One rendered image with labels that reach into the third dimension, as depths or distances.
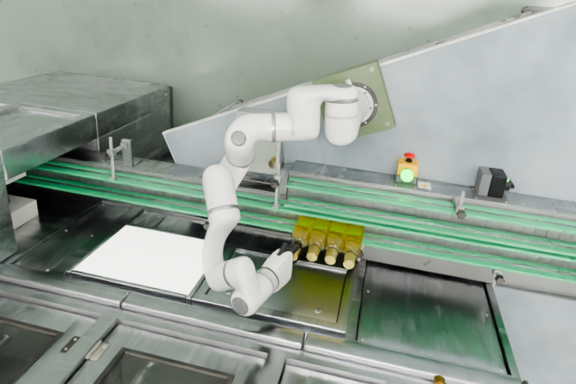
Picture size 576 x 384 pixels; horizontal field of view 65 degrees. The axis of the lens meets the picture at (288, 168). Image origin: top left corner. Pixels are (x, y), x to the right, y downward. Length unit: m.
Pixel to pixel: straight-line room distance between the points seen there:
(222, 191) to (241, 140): 0.15
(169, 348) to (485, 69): 1.29
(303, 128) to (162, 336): 0.70
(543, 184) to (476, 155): 0.25
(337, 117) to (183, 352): 0.77
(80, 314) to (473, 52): 1.46
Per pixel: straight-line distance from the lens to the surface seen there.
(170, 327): 1.40
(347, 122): 1.28
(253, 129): 1.25
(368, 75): 1.56
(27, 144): 1.78
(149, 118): 2.44
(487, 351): 1.51
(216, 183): 1.22
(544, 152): 1.76
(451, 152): 1.70
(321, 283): 1.54
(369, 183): 1.61
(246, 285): 1.19
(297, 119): 1.26
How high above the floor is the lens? 2.36
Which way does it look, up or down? 65 degrees down
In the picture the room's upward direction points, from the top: 146 degrees counter-clockwise
